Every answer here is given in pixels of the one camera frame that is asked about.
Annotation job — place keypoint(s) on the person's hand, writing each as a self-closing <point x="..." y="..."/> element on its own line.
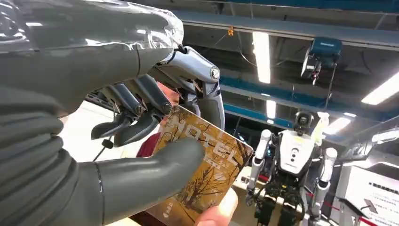
<point x="218" y="212"/>

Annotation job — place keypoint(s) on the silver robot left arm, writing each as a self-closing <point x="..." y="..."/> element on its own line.
<point x="34" y="162"/>

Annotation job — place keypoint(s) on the white humanoid robot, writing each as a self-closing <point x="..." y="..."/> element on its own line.
<point x="293" y="162"/>

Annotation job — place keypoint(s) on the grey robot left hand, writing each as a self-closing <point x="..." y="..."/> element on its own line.
<point x="78" y="46"/>

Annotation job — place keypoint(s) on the long ceiling light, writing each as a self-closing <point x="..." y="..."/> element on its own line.
<point x="271" y="109"/>
<point x="261" y="57"/>
<point x="382" y="90"/>
<point x="336" y="125"/>

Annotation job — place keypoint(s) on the golden hotel card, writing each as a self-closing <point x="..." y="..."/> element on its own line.
<point x="215" y="174"/>

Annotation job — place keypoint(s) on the person across the desk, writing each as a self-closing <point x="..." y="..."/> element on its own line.
<point x="149" y="145"/>

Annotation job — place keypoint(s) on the white printed sign board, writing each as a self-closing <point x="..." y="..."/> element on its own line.
<point x="371" y="193"/>

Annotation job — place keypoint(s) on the blue ceiling hoist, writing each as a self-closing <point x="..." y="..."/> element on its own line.
<point x="322" y="54"/>

